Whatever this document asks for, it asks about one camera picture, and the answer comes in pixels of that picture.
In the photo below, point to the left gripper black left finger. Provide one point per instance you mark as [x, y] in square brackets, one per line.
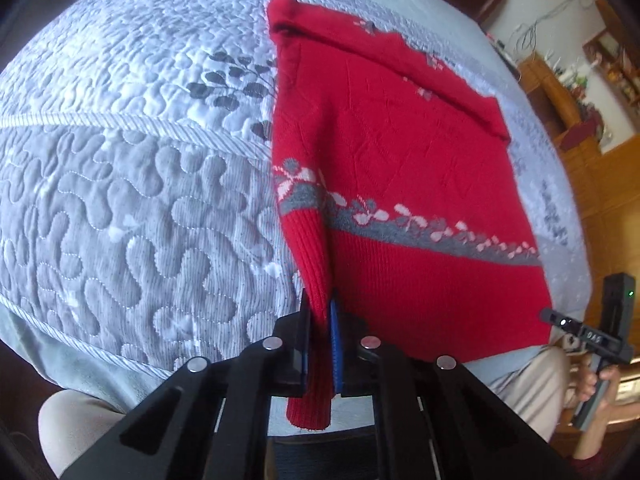
[207, 420]

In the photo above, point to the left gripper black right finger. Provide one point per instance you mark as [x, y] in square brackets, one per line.
[434, 420]

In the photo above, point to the red knit sweater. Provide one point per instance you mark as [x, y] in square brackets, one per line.
[397, 198]

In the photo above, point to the red sleeved right forearm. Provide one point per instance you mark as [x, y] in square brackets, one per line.
[588, 457]

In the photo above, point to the person's right hand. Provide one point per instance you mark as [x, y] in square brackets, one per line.
[587, 380]

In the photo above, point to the beige trouser legs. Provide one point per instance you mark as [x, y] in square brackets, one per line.
[69, 422]

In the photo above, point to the wooden side cabinet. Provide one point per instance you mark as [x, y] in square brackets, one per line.
[605, 185]

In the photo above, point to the grey white quilted bedspread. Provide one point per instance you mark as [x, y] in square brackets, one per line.
[139, 222]

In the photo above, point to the wooden wall shelf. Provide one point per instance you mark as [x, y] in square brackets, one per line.
[616, 55]

